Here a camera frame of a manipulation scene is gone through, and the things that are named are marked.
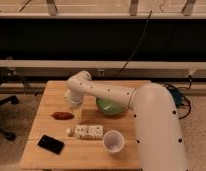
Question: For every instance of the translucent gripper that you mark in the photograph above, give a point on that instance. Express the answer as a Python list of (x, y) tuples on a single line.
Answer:
[(77, 111)]

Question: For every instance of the red pepper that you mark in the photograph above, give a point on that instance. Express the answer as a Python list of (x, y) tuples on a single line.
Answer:
[(62, 115)]

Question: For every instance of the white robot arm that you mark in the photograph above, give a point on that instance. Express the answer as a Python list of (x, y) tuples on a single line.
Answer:
[(158, 134)]

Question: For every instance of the white patterned bottle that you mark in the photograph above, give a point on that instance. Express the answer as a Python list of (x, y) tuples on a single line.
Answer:
[(92, 132)]

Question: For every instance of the wooden folding table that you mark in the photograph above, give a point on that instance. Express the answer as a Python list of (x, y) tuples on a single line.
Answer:
[(78, 154)]

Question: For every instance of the green bowl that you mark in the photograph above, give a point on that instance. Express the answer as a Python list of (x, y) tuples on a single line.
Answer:
[(109, 108)]

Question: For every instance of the black smartphone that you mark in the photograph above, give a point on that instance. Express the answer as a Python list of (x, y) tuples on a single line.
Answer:
[(51, 144)]

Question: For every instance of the blue power box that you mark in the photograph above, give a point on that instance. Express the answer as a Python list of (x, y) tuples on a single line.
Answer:
[(177, 96)]

